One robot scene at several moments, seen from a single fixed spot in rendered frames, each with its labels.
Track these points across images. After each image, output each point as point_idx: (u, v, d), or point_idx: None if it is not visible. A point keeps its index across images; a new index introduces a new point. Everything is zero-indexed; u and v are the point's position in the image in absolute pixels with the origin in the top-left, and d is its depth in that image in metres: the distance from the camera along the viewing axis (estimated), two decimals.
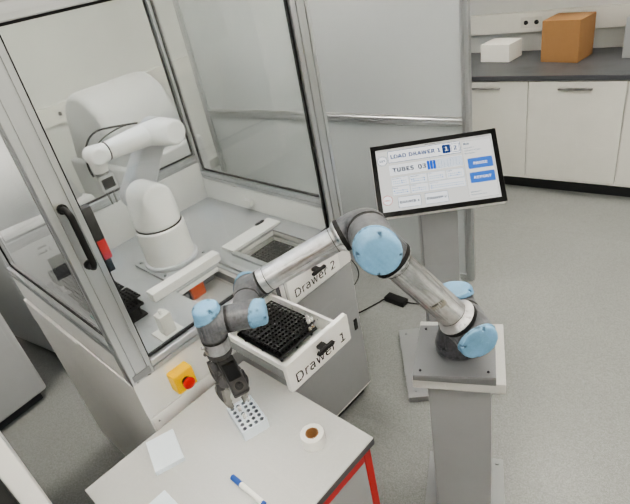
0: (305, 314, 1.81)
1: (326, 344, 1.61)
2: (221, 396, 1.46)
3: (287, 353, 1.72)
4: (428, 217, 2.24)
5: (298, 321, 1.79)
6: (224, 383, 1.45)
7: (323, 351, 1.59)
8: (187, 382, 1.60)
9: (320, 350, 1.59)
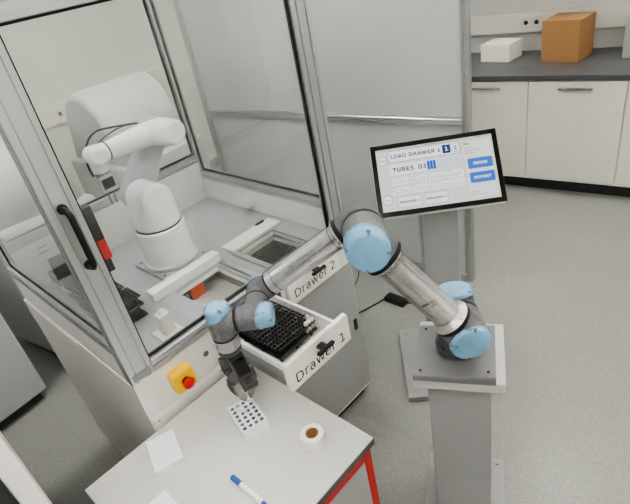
0: (305, 314, 1.81)
1: (326, 344, 1.61)
2: (233, 390, 1.56)
3: (287, 353, 1.72)
4: (428, 217, 2.24)
5: (298, 321, 1.79)
6: (234, 378, 1.54)
7: (323, 351, 1.59)
8: (187, 382, 1.60)
9: (320, 350, 1.59)
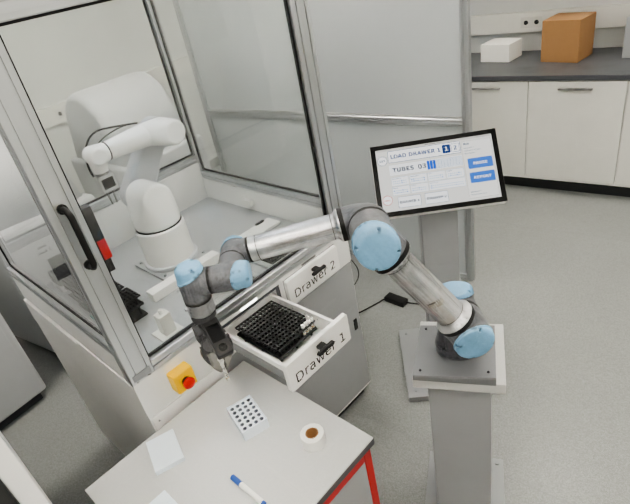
0: (305, 314, 1.81)
1: (326, 344, 1.61)
2: (207, 359, 1.45)
3: (287, 353, 1.72)
4: (428, 217, 2.24)
5: (298, 321, 1.79)
6: (209, 346, 1.43)
7: (323, 351, 1.59)
8: (187, 382, 1.60)
9: (320, 350, 1.59)
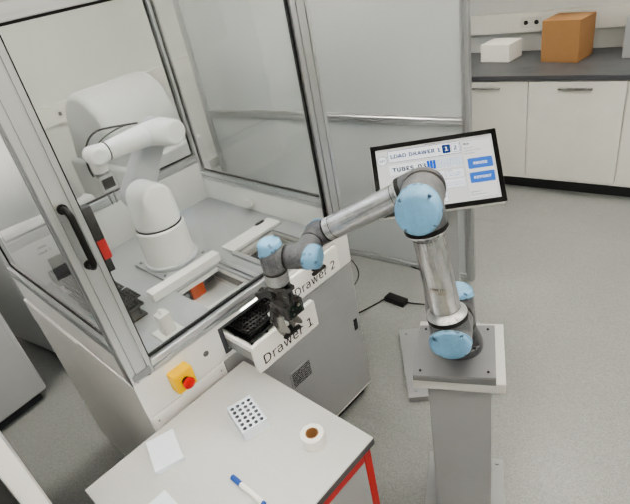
0: None
1: (293, 328, 1.70)
2: None
3: (258, 337, 1.81)
4: None
5: (269, 308, 1.89)
6: None
7: (289, 334, 1.68)
8: (187, 382, 1.60)
9: (286, 333, 1.69)
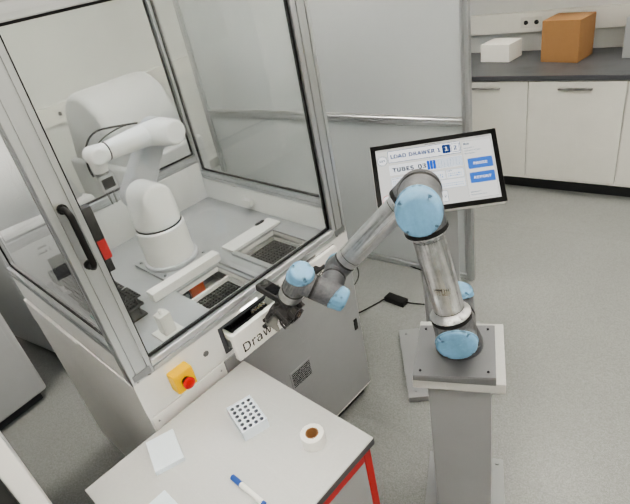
0: None
1: None
2: None
3: (239, 327, 1.88)
4: None
5: None
6: None
7: None
8: (187, 382, 1.60)
9: (265, 322, 1.75)
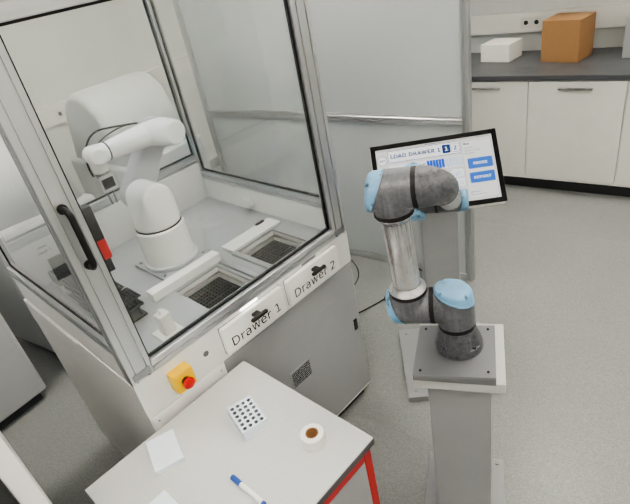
0: None
1: (260, 312, 1.81)
2: None
3: None
4: (428, 217, 2.24)
5: None
6: None
7: (256, 318, 1.79)
8: (187, 382, 1.60)
9: (253, 317, 1.79)
